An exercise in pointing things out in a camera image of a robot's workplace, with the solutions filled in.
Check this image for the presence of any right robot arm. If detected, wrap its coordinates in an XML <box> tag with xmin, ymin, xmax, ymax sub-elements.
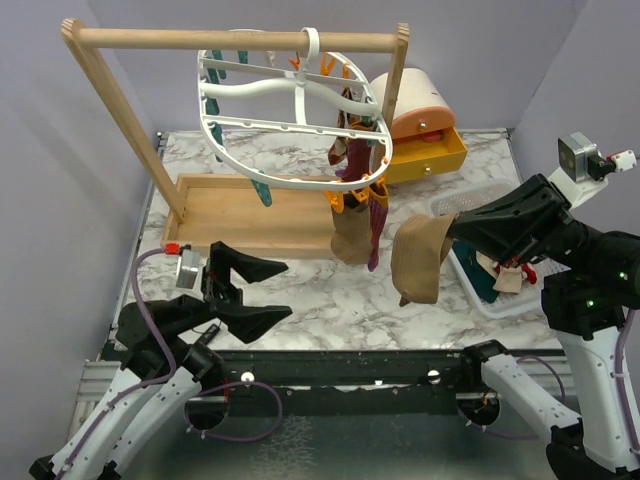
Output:
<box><xmin>448</xmin><ymin>171</ymin><xmax>639</xmax><ymax>479</ymax></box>

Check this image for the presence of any orange clothespin holding socks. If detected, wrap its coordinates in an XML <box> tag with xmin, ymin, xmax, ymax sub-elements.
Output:
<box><xmin>350</xmin><ymin>176</ymin><xmax>390</xmax><ymax>209</ymax></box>

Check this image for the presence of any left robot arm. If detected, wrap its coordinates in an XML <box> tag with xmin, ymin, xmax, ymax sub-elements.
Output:
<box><xmin>29</xmin><ymin>241</ymin><xmax>292</xmax><ymax>479</ymax></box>

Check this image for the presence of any brown ribbed sock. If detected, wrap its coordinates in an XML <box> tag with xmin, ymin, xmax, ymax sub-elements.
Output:
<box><xmin>330</xmin><ymin>203</ymin><xmax>372</xmax><ymax>265</ymax></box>
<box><xmin>391</xmin><ymin>214</ymin><xmax>457</xmax><ymax>307</ymax></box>

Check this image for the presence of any red white striped sock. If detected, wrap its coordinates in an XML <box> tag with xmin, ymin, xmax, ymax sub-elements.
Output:
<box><xmin>494</xmin><ymin>256</ymin><xmax>538</xmax><ymax>285</ymax></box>

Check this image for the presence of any maroon striped sock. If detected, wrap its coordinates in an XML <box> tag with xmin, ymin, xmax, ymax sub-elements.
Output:
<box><xmin>338</xmin><ymin>139</ymin><xmax>371</xmax><ymax>182</ymax></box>
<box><xmin>367</xmin><ymin>204</ymin><xmax>389</xmax><ymax>272</ymax></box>

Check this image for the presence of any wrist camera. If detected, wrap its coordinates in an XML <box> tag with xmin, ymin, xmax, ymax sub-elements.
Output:
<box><xmin>548</xmin><ymin>132</ymin><xmax>639</xmax><ymax>210</ymax></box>
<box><xmin>164</xmin><ymin>242</ymin><xmax>201</xmax><ymax>289</ymax></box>

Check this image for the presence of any wooden hanger rack stand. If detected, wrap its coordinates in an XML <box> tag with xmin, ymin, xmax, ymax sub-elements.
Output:
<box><xmin>61</xmin><ymin>19</ymin><xmax>410</xmax><ymax>259</ymax></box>

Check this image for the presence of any argyle patterned sock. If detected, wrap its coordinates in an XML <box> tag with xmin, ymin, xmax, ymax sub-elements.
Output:
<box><xmin>327</xmin><ymin>87</ymin><xmax>353</xmax><ymax>166</ymax></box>

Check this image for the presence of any white oval clip hanger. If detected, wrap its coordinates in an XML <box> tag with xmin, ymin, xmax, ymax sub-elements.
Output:
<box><xmin>197</xmin><ymin>27</ymin><xmax>394</xmax><ymax>192</ymax></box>

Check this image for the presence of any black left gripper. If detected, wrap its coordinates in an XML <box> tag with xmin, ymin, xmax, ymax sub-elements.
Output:
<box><xmin>173</xmin><ymin>241</ymin><xmax>294</xmax><ymax>340</ymax></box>

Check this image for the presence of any teal clothespin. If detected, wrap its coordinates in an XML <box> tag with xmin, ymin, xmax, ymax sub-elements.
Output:
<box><xmin>251</xmin><ymin>180</ymin><xmax>273</xmax><ymax>207</ymax></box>
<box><xmin>206</xmin><ymin>121</ymin><xmax>225</xmax><ymax>163</ymax></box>

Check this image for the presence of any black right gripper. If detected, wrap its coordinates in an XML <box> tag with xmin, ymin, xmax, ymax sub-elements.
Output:
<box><xmin>440</xmin><ymin>169</ymin><xmax>603</xmax><ymax>270</ymax></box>

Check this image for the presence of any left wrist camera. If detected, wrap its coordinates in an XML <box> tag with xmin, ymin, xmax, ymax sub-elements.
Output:
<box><xmin>164</xmin><ymin>242</ymin><xmax>201</xmax><ymax>289</ymax></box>

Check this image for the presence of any white plastic basket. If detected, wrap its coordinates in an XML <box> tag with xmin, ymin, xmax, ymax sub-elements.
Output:
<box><xmin>429</xmin><ymin>181</ymin><xmax>566</xmax><ymax>319</ymax></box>

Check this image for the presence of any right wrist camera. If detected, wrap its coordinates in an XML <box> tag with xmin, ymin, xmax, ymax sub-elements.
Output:
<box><xmin>548</xmin><ymin>132</ymin><xmax>639</xmax><ymax>210</ymax></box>

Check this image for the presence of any toy drawer cabinet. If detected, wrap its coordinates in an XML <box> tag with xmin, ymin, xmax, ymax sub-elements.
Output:
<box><xmin>386</xmin><ymin>68</ymin><xmax>467</xmax><ymax>184</ymax></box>

